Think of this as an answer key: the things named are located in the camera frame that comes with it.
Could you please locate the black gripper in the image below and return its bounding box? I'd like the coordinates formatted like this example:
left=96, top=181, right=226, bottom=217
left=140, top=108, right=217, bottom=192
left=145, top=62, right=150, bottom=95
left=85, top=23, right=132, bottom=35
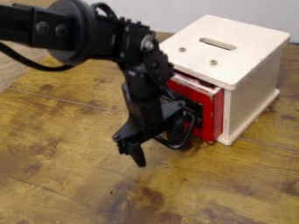
left=110, top=78, right=193, bottom=168

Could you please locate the black metal drawer handle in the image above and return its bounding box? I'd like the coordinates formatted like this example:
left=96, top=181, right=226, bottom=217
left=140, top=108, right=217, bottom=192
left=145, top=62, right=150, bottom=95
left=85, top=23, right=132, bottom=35
left=153, top=100, right=202, bottom=150

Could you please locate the red drawer front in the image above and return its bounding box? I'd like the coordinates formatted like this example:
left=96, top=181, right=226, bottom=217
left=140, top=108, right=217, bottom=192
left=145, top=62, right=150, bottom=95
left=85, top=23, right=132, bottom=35
left=168, top=71, right=224, bottom=143

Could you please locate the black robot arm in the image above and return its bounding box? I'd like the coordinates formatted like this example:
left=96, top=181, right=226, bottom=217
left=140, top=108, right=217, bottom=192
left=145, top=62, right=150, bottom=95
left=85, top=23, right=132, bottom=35
left=0, top=0, right=194, bottom=167

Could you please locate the white wooden box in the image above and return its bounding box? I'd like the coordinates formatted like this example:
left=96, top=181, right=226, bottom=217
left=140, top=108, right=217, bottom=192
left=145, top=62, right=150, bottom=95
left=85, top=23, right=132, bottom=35
left=160, top=15, right=289, bottom=145

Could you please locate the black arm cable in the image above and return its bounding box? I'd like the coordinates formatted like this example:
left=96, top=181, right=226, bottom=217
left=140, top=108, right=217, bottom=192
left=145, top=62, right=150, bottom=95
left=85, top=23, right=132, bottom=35
left=0, top=42, right=74, bottom=73

